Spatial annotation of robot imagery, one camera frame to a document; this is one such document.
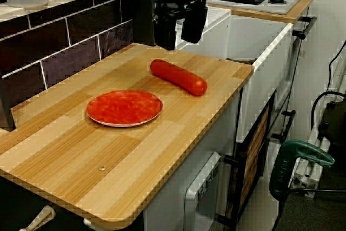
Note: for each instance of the red toy sausage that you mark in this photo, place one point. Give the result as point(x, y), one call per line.
point(177, 76)

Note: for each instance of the red round plate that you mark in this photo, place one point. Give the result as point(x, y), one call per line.
point(124, 108)

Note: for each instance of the white toy sink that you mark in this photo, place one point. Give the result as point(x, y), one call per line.
point(259, 60)

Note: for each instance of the wooden stove counter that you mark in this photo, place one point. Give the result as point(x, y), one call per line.
point(294, 14)

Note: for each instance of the wood panel cabinet door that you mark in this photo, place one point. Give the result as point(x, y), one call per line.
point(254, 155)

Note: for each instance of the grey dishwasher front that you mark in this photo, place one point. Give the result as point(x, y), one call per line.
point(201, 193)

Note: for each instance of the green power tool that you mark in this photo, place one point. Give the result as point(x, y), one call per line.
point(294, 158)

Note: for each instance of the dark equipment box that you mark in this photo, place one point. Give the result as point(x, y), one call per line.
point(333, 125)

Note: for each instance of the thin black rod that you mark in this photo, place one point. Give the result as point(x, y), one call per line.
point(311, 190)

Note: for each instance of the aluminium extrusion rail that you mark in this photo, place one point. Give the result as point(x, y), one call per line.
point(311, 171)

